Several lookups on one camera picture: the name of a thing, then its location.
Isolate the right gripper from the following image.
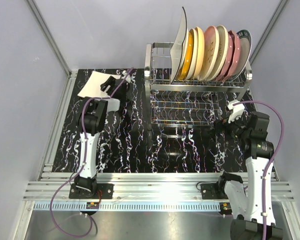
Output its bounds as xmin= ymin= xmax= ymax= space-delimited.
xmin=207 ymin=111 xmax=251 ymax=144

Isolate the white square plate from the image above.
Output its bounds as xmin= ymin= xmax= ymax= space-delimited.
xmin=77 ymin=71 xmax=121 ymax=98
xmin=170 ymin=7 xmax=189 ymax=84

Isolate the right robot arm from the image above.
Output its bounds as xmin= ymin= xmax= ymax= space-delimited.
xmin=212 ymin=111 xmax=284 ymax=240

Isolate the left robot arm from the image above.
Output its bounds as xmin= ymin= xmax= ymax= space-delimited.
xmin=72 ymin=71 xmax=131 ymax=199

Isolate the stainless steel dish rack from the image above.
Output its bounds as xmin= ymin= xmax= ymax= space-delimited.
xmin=144 ymin=42 xmax=253 ymax=134

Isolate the yellow dotted plate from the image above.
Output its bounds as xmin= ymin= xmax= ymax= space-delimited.
xmin=178 ymin=28 xmax=195 ymax=81

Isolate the pink dotted plate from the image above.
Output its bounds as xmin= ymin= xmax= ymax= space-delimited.
xmin=216 ymin=30 xmax=240 ymax=82

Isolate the pink speckled plate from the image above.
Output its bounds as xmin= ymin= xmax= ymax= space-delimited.
xmin=199 ymin=25 xmax=220 ymax=82

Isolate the cream bordered plate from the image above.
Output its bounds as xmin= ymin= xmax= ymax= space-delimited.
xmin=208 ymin=25 xmax=229 ymax=81

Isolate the grey green-rimmed plate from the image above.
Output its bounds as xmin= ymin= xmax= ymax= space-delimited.
xmin=232 ymin=29 xmax=252 ymax=80

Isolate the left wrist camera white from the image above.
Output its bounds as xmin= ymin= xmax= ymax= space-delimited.
xmin=120 ymin=70 xmax=128 ymax=79

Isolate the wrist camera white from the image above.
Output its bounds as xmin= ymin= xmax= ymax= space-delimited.
xmin=227 ymin=99 xmax=245 ymax=124
xmin=120 ymin=70 xmax=128 ymax=79

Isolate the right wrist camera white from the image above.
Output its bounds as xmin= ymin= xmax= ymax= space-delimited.
xmin=227 ymin=99 xmax=245 ymax=124

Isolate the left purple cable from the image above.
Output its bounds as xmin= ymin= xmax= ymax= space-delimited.
xmin=49 ymin=66 xmax=135 ymax=237

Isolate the purple cable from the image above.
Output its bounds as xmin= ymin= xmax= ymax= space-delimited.
xmin=49 ymin=66 xmax=135 ymax=237
xmin=236 ymin=100 xmax=285 ymax=240

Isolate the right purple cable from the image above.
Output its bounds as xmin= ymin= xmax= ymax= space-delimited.
xmin=236 ymin=100 xmax=285 ymax=240

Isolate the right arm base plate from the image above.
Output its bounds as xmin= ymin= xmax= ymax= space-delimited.
xmin=199 ymin=182 xmax=228 ymax=200

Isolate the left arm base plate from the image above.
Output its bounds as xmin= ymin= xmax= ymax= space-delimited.
xmin=69 ymin=183 xmax=115 ymax=200

